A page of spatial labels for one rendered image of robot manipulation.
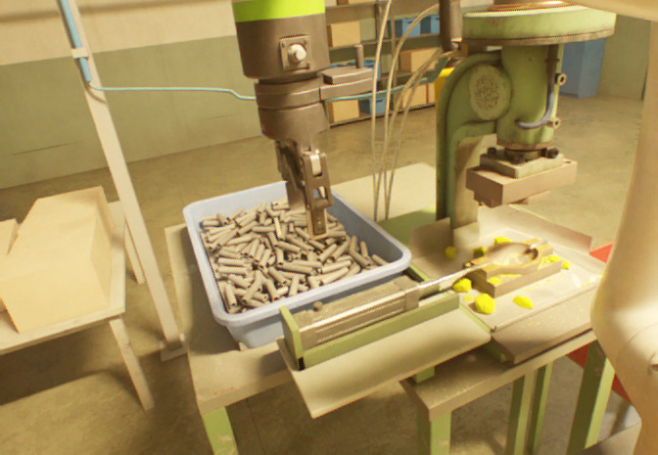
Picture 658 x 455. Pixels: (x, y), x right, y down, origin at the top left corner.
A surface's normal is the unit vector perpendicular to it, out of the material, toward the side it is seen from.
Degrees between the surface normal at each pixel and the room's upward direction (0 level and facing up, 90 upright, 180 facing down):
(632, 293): 84
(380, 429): 0
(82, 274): 90
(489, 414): 0
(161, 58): 90
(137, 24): 90
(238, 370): 0
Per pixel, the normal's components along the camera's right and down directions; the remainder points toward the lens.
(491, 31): -0.80, 0.33
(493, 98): -0.91, 0.25
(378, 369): -0.10, -0.90
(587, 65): 0.40, 0.36
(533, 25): -0.39, 0.43
